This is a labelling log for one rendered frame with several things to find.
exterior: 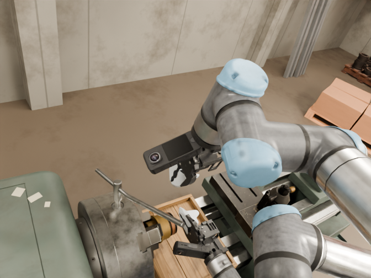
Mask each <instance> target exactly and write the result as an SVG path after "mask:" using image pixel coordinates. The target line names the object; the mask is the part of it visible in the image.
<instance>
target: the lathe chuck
mask: <svg viewBox="0 0 371 278"><path fill-rule="evenodd" d="M92 198H93V199H94V200H95V201H96V202H97V204H98V205H99V207H100V209H101V211H102V213H103V215H104V218H105V220H106V222H107V225H108V228H109V231H110V234H111V237H112V240H113V243H114V246H115V251H116V254H117V257H118V262H119V266H120V272H121V278H155V269H154V263H153V256H152V251H151V247H148V248H146V251H145V252H142V251H140V249H139V246H138V243H137V239H136V237H137V236H138V235H137V234H138V233H140V232H141V234H144V233H146V229H145V226H144V223H143V221H142V219H141V216H140V214H139V212H138V210H137V208H136V206H135V204H134V203H133V202H132V201H130V200H129V199H127V198H126V197H125V196H123V195H122V200H121V201H120V202H121V203H123V205H124V207H123V208H122V209H121V210H114V209H113V208H112V204H113V203H115V201H114V193H113V191H112V192H110V193H106V194H103V195H99V196H95V197H92Z"/></svg>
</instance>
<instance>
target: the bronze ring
mask: <svg viewBox="0 0 371 278"><path fill-rule="evenodd" d="M167 214H169V215H171V216H173V215H172V214H171V213H170V212H168V213H167ZM173 217H174V216H173ZM151 218H152V219H151V221H148V222H146V223H144V226H145V228H146V227H149V226H152V225H154V224H157V223H160V224H161V227H162V231H163V235H164V236H162V238H161V241H160V242H159V243H162V242H163V240H165V239H168V238H169V237H170V236H172V235H174V234H176V233H177V225H176V224H174V223H172V222H170V221H168V220H166V219H165V218H163V217H161V216H159V215H155V216H154V215H151Z"/></svg>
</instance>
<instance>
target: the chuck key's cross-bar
mask: <svg viewBox="0 0 371 278"><path fill-rule="evenodd" d="M95 171H96V172H97V173H98V174H99V175H100V176H101V177H102V178H103V179H105V180H106V181H107V182H108V183H109V184H110V185H111V186H113V180H111V178H110V177H108V176H107V175H106V174H104V173H103V172H102V171H101V170H100V169H98V168H97V169H96V170H95ZM118 192H120V193H121V194H122V195H123V196H125V197H126V198H127V199H129V200H130V201H132V202H134V203H136V204H138V205H140V206H142V207H144V208H146V209H148V210H149V211H151V212H153V213H155V214H157V215H159V216H161V217H163V218H165V219H166V220H168V221H170V222H172V223H174V224H176V225H178V226H180V227H182V228H183V227H184V225H185V223H184V222H183V221H181V220H179V219H177V218H175V217H173V216H171V215H169V214H167V213H165V212H163V211H161V210H159V209H157V208H155V207H153V206H151V205H149V204H147V203H145V202H143V201H141V200H139V199H137V198H135V197H133V196H131V195H130V194H128V193H127V192H126V191H125V190H124V189H122V188H119V189H118Z"/></svg>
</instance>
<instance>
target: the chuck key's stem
mask: <svg viewBox="0 0 371 278"><path fill-rule="evenodd" d="M119 188H122V181H121V180H120V179H116V180H114V181H113V193H114V201H115V205H114V206H115V207H116V208H118V207H120V201H121V200H122V194H121V193H120V192H118V189H119Z"/></svg>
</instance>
